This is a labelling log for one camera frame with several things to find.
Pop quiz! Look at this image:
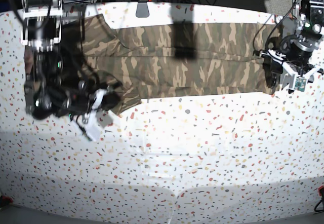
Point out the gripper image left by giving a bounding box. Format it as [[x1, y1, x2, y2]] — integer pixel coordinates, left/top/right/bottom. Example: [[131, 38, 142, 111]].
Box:
[[50, 83, 121, 141]]

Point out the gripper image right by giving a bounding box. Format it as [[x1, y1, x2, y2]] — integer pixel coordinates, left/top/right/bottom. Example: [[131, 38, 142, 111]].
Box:
[[259, 34, 323, 94]]

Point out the camouflage T-shirt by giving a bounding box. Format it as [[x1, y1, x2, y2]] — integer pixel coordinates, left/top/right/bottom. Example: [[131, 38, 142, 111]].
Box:
[[61, 15, 282, 115]]

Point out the robot arm image left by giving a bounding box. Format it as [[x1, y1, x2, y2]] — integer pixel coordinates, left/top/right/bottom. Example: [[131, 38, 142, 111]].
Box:
[[8, 0, 119, 141]]

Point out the red clamp left corner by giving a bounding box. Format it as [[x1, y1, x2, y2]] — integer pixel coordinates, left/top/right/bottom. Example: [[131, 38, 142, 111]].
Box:
[[0, 196, 13, 208]]

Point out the red clamp corner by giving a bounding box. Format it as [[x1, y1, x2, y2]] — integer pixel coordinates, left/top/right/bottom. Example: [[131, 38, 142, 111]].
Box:
[[318, 185, 324, 199], [0, 196, 13, 208]]

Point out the red clamp right corner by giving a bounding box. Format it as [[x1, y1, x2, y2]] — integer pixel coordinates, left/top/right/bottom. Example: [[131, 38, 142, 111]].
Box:
[[318, 185, 324, 199]]

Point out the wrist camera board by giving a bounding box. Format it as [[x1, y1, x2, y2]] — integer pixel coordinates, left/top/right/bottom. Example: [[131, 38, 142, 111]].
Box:
[[293, 77, 308, 92]]

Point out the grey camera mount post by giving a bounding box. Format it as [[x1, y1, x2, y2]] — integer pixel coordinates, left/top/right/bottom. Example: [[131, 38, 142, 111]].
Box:
[[136, 1, 150, 18]]

